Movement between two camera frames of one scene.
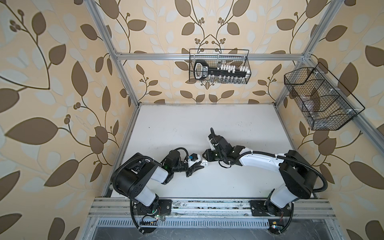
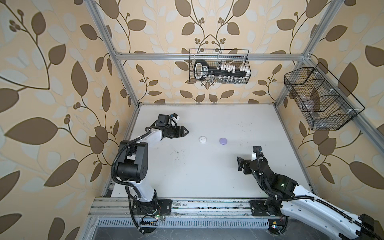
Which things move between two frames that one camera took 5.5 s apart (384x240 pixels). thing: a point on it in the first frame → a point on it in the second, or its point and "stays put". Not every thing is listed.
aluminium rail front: (109, 207) stays put
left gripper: (191, 170) → (178, 131)
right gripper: (207, 154) → (240, 162)
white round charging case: (204, 163) → (202, 139)
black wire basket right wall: (325, 104) stays put
